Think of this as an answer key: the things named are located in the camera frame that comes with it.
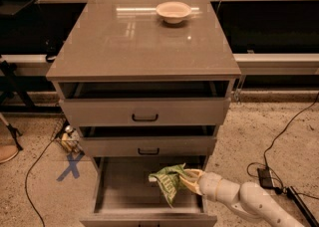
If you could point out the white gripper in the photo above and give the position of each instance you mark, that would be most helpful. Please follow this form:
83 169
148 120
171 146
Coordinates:
209 182

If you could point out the green jalapeno chip bag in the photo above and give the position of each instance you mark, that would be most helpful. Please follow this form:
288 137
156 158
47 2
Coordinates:
169 181

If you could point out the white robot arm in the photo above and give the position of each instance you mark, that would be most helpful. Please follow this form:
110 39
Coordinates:
247 200

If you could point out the bottom grey drawer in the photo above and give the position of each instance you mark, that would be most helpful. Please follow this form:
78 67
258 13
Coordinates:
124 196

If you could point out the grey drawer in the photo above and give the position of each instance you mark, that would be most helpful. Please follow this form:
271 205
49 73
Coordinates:
143 103
124 196
148 140

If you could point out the middle grey drawer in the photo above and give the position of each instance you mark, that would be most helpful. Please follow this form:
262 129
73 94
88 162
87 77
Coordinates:
148 140

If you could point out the grey drawer cabinet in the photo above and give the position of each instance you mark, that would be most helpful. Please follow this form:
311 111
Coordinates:
127 41

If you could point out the top grey drawer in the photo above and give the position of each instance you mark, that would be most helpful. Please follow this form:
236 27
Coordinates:
143 103

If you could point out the black power adapter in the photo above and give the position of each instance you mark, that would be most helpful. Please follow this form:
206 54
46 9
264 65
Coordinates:
265 178

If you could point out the black power strip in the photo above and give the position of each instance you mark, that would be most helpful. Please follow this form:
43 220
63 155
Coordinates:
292 194

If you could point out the blue tape cross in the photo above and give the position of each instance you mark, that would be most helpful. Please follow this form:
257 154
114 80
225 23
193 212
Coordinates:
72 166

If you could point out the white bowl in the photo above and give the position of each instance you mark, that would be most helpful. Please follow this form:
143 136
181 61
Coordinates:
173 12

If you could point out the black tripod stand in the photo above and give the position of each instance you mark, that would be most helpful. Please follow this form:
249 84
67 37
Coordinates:
16 83

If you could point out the wire basket with bottles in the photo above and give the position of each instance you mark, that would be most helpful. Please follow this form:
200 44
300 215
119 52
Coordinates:
66 136

